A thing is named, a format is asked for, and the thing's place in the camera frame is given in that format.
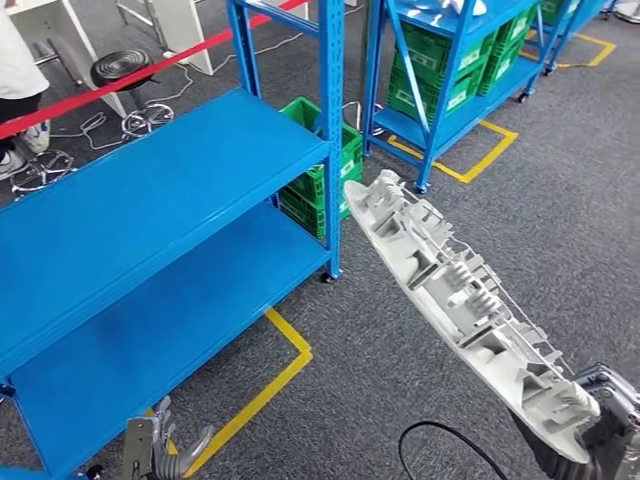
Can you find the red barrier belt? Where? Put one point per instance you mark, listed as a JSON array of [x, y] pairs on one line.
[[125, 81]]

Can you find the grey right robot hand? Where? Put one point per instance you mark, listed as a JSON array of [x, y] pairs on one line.
[[615, 444]]

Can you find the blue metal shelf rack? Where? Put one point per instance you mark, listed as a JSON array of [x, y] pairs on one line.
[[125, 199], [400, 126], [560, 33]]

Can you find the black round stool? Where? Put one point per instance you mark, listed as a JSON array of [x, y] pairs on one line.
[[42, 169], [120, 66]]

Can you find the white desk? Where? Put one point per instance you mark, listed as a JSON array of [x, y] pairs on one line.
[[84, 46], [180, 33]]

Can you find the yellow floor tape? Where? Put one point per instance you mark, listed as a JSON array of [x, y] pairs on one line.
[[492, 158], [285, 384], [602, 56]]

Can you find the grey plastic hubcap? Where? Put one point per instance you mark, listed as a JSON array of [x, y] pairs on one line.
[[450, 298]]

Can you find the person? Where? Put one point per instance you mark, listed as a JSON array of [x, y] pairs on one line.
[[17, 66]]

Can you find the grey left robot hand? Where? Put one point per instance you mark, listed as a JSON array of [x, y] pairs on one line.
[[150, 457]]

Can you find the white plastic parts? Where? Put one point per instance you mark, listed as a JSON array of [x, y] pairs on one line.
[[465, 6]]

